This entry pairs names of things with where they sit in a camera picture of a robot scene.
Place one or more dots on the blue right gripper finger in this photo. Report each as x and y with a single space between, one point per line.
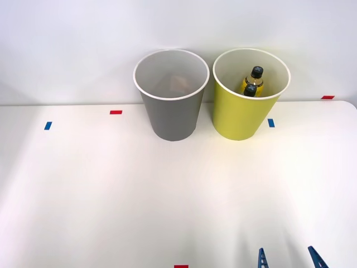
318 258
263 259

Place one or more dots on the yellow-green plastic waste bin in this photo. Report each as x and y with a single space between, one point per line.
240 117

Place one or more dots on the grey plastic waste bin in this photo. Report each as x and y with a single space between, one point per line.
174 117

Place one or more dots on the yellow bottle with black cap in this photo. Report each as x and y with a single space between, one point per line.
255 81
250 90

